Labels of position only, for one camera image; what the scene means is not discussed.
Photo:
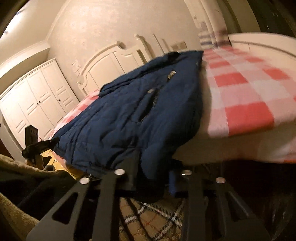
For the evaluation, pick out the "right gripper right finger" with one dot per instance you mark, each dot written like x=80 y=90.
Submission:
x=212 y=209

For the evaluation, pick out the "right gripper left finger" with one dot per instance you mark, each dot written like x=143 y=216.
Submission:
x=90 y=210

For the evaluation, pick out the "navy blue quilted jacket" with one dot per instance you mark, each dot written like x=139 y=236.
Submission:
x=144 y=115

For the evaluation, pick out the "beige fleece sleeve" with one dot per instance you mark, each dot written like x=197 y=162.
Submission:
x=27 y=194

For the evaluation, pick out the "white wardrobe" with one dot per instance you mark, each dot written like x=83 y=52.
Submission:
x=42 y=98

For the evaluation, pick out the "plaid pants leg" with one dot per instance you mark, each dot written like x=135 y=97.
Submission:
x=151 y=221

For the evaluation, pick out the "red white checkered bed cover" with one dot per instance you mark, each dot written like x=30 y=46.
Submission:
x=248 y=111

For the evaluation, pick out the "white wooden headboard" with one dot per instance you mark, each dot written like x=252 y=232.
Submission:
x=112 y=62

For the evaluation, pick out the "white window sill bench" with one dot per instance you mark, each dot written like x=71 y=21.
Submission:
x=282 y=43

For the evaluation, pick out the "nautical print curtain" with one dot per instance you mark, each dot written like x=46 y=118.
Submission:
x=209 y=21

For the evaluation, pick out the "gold wall socket plate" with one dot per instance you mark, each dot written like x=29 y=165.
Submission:
x=180 y=46

